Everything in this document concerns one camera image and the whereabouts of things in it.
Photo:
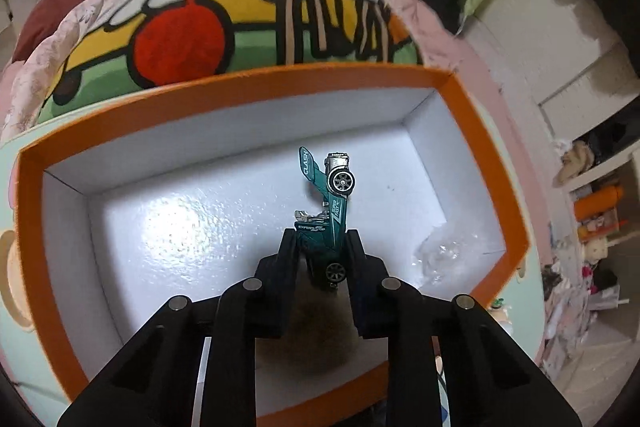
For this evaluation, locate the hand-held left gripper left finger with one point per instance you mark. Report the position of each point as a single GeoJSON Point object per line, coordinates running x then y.
{"type": "Point", "coordinates": [287, 267]}

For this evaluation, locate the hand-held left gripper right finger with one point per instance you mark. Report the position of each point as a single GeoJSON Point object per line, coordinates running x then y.
{"type": "Point", "coordinates": [357, 272]}

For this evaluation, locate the teal toy race car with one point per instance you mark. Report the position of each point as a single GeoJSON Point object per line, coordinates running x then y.
{"type": "Point", "coordinates": [327, 217]}

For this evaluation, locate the orange cardboard box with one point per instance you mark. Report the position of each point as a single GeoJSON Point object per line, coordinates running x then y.
{"type": "Point", "coordinates": [300, 79]}

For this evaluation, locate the mint cartoon printed desktop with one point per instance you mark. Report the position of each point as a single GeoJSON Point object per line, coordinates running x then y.
{"type": "Point", "coordinates": [531, 307]}

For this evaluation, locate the clear plastic wrapper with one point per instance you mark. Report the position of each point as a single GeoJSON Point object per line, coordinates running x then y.
{"type": "Point", "coordinates": [445, 257]}

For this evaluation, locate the pink bed sheet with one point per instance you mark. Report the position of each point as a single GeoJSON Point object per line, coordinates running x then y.
{"type": "Point", "coordinates": [520, 142]}

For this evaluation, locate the beige plush toy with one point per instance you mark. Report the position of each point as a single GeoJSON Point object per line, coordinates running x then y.
{"type": "Point", "coordinates": [575, 162]}

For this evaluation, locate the cartoon printed blanket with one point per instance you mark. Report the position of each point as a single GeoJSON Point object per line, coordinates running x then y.
{"type": "Point", "coordinates": [180, 42]}

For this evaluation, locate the orange bottle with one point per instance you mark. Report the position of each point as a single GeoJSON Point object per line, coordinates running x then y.
{"type": "Point", "coordinates": [600, 202]}

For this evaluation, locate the dark red pillow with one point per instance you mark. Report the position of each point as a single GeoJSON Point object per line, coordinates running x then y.
{"type": "Point", "coordinates": [55, 12]}

